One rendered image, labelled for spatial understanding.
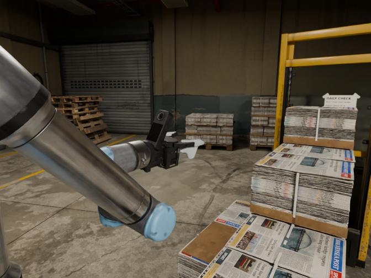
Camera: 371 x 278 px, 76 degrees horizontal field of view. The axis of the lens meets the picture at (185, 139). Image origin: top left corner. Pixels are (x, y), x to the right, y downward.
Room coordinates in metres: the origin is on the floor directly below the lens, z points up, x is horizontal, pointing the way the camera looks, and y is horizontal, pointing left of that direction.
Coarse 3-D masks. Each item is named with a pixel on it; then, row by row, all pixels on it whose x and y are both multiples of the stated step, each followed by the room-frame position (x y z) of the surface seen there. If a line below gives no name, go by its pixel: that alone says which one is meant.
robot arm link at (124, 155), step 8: (120, 144) 0.58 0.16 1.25; (128, 144) 0.58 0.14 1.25; (104, 152) 0.52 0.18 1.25; (112, 152) 0.53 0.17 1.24; (120, 152) 0.54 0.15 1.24; (128, 152) 0.56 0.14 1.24; (136, 152) 0.57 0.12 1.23; (120, 160) 0.53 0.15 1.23; (128, 160) 0.55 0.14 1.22; (136, 160) 0.57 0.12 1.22; (128, 168) 0.55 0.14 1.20
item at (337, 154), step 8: (288, 144) 1.45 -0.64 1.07; (280, 152) 1.23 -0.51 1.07; (288, 152) 1.23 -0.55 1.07; (296, 152) 1.24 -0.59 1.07; (304, 152) 1.24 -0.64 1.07; (312, 152) 1.24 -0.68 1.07; (320, 152) 1.24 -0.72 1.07; (328, 152) 1.24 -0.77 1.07; (336, 152) 1.24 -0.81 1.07; (344, 152) 1.24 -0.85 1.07; (352, 152) 1.24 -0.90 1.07; (336, 160) 1.09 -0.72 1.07; (344, 160) 1.08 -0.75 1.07; (352, 160) 1.08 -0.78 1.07
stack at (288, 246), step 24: (264, 216) 1.00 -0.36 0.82; (240, 240) 0.82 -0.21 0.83; (264, 240) 0.81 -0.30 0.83; (288, 240) 0.81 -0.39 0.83; (312, 240) 0.81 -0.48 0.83; (336, 240) 0.81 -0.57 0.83; (216, 264) 0.68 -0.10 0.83; (240, 264) 0.68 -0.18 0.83; (264, 264) 0.69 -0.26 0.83; (288, 264) 0.69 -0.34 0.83; (312, 264) 0.69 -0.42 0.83; (336, 264) 0.69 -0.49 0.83
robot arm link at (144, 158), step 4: (132, 144) 0.59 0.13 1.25; (136, 144) 0.59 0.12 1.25; (140, 144) 0.60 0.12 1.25; (144, 144) 0.61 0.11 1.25; (136, 148) 0.58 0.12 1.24; (140, 148) 0.59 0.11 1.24; (144, 148) 0.60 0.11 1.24; (148, 148) 0.60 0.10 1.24; (140, 152) 0.58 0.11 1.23; (144, 152) 0.59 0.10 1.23; (148, 152) 0.60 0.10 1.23; (140, 156) 0.58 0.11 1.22; (144, 156) 0.59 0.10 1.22; (148, 156) 0.60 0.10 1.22; (140, 160) 0.58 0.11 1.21; (144, 160) 0.58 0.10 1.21; (148, 160) 0.60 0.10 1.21; (140, 164) 0.58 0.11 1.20; (144, 164) 0.59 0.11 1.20; (136, 168) 0.58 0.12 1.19; (140, 168) 0.60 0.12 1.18
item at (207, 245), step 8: (216, 224) 1.31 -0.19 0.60; (208, 232) 1.23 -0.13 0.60; (216, 232) 1.23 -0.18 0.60; (224, 232) 1.23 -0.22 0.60; (232, 232) 1.23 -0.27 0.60; (200, 240) 1.15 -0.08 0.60; (208, 240) 1.15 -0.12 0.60; (216, 240) 1.15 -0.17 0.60; (224, 240) 1.15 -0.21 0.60; (184, 248) 1.09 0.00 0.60; (192, 248) 1.09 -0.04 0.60; (200, 248) 1.09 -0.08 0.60; (208, 248) 1.09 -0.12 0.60; (216, 248) 1.09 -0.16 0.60; (200, 256) 1.03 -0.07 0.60; (208, 256) 1.03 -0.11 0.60
